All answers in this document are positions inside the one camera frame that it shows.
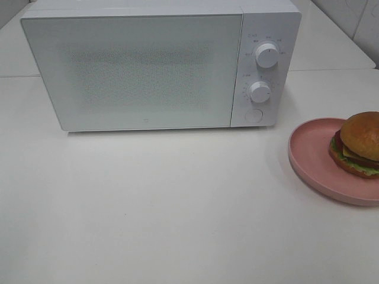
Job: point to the round white door button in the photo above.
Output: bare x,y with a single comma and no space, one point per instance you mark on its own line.
254,116

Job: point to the pink round plate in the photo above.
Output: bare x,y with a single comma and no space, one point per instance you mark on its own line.
308,152

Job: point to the burger with lettuce and cheese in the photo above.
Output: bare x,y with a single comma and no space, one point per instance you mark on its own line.
354,148

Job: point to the white microwave door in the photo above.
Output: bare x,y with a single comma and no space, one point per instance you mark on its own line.
135,73

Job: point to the lower white microwave knob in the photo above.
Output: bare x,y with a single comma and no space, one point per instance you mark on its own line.
259,92

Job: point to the white microwave knob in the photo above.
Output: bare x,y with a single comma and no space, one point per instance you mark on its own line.
267,55
259,92

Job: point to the upper white microwave knob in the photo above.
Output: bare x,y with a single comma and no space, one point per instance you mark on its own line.
267,55

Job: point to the white microwave oven body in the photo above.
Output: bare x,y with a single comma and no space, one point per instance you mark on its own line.
262,22

